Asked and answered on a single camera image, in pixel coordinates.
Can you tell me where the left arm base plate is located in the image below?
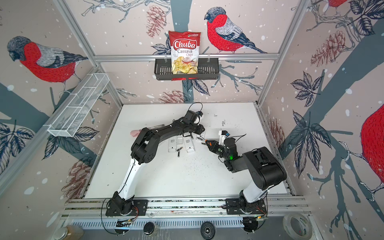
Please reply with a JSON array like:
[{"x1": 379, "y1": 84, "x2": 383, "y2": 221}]
[{"x1": 106, "y1": 199, "x2": 148, "y2": 217}]

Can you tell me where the clear tape roll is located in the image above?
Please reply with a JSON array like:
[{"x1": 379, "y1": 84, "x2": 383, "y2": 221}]
[{"x1": 283, "y1": 213, "x2": 313, "y2": 240}]

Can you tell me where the black wall basket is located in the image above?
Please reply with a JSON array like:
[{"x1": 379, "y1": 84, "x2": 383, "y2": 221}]
[{"x1": 154, "y1": 58, "x2": 220, "y2": 81}]

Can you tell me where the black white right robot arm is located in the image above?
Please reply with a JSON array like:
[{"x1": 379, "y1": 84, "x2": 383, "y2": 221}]
[{"x1": 205, "y1": 138, "x2": 287, "y2": 215}]

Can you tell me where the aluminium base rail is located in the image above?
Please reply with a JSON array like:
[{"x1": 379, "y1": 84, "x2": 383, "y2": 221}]
[{"x1": 59, "y1": 194, "x2": 312, "y2": 220}]

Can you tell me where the Chuba cassava chips bag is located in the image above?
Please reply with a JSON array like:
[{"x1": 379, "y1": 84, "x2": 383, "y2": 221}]
[{"x1": 169, "y1": 31, "x2": 201, "y2": 74}]

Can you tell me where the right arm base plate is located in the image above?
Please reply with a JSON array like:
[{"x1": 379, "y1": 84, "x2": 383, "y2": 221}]
[{"x1": 222, "y1": 199, "x2": 267, "y2": 216}]

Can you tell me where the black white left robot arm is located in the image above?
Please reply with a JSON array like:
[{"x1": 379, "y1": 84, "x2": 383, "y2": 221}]
[{"x1": 109, "y1": 110, "x2": 205, "y2": 216}]

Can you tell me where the pink handled knife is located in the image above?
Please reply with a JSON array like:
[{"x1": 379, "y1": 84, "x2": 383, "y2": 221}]
[{"x1": 130, "y1": 124, "x2": 165, "y2": 138}]

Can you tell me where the metal lidded jar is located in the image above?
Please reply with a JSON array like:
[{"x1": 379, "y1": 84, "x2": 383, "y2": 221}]
[{"x1": 53, "y1": 225, "x2": 84, "y2": 240}]

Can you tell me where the white wire mesh basket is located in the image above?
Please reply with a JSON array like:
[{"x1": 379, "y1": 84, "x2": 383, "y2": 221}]
[{"x1": 48, "y1": 73, "x2": 110, "y2": 137}]

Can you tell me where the orange black screwdriver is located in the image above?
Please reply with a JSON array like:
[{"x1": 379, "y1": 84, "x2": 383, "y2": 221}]
[{"x1": 202, "y1": 140, "x2": 218, "y2": 152}]

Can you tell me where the white remote control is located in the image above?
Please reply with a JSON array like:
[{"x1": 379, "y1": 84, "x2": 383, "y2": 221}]
[
  {"x1": 184, "y1": 136, "x2": 195, "y2": 154},
  {"x1": 168, "y1": 136, "x2": 177, "y2": 153},
  {"x1": 196, "y1": 135, "x2": 206, "y2": 143}
]

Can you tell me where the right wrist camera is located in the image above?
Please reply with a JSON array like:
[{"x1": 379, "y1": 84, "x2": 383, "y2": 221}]
[{"x1": 219, "y1": 130, "x2": 230, "y2": 146}]

